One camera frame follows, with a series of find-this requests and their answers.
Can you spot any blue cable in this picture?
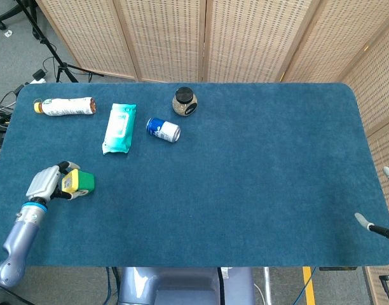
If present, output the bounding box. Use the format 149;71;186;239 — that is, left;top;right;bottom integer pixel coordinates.
296;266;317;305

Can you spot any lavender robot torso base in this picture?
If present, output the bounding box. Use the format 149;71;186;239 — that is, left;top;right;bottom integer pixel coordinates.
118;266;256;305

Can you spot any blue and white drink can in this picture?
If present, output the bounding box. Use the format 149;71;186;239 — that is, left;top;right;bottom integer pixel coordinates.
146;117;181;144

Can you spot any white bottle with orange cap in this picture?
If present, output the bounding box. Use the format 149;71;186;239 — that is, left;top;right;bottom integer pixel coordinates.
34;97;97;117

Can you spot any woven wicker screen panel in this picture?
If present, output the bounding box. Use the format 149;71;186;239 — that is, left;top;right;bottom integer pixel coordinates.
364;125;389;305
202;0;318;83
339;17;389;137
282;0;389;84
113;0;208;83
35;0;139;81

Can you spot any silver table leg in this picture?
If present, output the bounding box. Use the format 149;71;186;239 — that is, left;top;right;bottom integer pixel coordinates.
263;267;273;305

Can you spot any blue tablecloth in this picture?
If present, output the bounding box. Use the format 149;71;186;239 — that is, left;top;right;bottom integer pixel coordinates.
0;81;389;268

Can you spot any green box yellow lid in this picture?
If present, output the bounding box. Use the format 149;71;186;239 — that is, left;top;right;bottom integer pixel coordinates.
61;168;96;196

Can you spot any black office chair base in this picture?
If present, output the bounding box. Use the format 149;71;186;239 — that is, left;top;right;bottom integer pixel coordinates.
0;0;21;31

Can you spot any black tripod stand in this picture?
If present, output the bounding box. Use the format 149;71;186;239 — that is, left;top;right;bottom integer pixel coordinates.
15;0;105;84

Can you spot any green wet wipes pack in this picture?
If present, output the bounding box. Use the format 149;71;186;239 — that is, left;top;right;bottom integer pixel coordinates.
102;103;137;156

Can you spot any glass spice jar, black lid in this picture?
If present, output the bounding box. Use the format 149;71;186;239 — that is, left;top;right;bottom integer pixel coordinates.
172;86;199;118

